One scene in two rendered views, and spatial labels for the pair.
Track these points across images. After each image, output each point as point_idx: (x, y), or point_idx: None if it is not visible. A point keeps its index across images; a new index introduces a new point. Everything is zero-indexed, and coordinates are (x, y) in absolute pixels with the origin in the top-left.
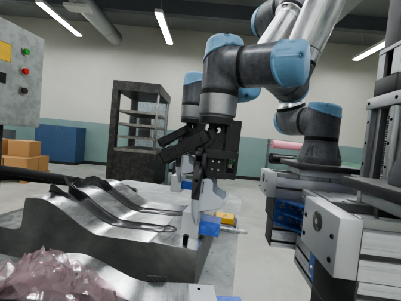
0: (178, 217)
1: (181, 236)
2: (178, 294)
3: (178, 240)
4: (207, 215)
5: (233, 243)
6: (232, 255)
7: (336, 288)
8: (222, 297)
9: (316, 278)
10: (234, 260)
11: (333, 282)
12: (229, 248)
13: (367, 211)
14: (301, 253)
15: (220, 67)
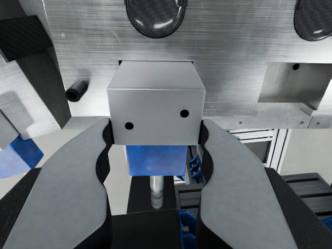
0: (273, 10)
1: (118, 66)
2: (2, 90)
3: (89, 64)
4: (175, 146)
5: (290, 122)
6: (239, 123)
7: (122, 242)
8: (13, 154)
9: (168, 222)
10: (226, 127)
11: (130, 242)
12: (270, 116)
13: None
14: (309, 192)
15: None
